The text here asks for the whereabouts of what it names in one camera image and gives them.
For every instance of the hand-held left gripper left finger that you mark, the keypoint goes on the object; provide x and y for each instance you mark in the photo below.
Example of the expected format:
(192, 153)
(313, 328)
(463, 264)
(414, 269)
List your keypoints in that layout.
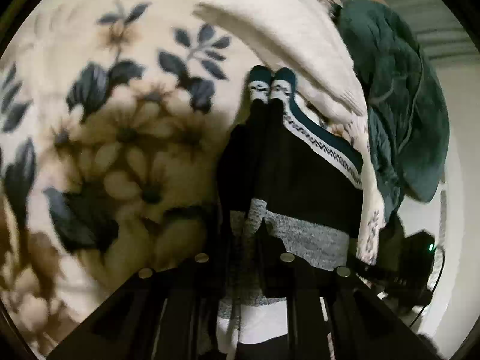
(258, 78)

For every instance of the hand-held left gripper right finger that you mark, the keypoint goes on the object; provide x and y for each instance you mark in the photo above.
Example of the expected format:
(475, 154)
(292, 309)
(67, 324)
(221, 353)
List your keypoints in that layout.
(283, 80)

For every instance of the striped knit sweater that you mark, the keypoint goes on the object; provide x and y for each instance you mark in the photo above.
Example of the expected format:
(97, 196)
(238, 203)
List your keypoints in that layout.
(318, 172)

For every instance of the white folded cloth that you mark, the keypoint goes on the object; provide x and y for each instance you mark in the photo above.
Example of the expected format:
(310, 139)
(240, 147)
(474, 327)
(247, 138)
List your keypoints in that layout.
(292, 37)

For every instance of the dark green jacket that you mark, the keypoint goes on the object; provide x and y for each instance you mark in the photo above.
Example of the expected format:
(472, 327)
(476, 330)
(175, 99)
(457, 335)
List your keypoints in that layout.
(405, 101)

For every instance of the wide grey-green curtain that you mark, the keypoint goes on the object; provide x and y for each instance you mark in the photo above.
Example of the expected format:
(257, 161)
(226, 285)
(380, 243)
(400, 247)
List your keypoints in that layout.
(412, 11)

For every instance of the floral cream blanket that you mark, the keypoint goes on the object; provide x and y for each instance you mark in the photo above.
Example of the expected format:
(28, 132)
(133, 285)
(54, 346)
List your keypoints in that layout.
(93, 127)

